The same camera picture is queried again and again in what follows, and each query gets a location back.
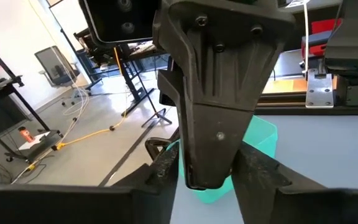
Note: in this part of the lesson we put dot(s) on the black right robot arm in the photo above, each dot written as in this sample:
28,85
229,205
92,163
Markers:
350,46

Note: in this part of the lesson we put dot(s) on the wooden table board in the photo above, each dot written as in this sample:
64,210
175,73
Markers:
284,86

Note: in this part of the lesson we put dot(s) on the white paper sheet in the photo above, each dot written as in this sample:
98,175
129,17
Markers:
40,140

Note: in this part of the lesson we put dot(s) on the teal rectangular plastic bin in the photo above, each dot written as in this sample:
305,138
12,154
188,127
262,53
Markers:
261,137

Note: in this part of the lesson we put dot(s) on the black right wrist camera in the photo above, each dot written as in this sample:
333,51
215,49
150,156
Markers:
120,21

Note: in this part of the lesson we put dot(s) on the orange bottle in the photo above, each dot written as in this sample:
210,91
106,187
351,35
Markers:
26,135

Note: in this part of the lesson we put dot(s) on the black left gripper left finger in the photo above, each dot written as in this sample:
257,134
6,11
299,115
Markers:
73,205

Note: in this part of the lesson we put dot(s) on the black table clamp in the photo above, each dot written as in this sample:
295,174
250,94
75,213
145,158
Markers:
154,144

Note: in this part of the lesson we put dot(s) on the black aluminium table frame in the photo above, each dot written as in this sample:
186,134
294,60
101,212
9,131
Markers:
291,109

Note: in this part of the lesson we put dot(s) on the grey office chair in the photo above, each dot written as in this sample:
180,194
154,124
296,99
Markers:
54,65

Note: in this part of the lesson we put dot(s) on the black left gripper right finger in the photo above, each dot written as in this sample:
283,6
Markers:
306,205

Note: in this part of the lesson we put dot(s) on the black tripod stand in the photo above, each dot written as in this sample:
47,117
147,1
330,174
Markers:
158,114

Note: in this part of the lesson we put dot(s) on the black desk frame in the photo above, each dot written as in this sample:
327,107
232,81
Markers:
128,71

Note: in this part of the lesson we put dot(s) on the red and black case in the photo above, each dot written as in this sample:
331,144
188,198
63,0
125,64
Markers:
317,49

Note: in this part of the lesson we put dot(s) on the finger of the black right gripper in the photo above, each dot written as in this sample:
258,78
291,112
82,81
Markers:
169,87
216,93

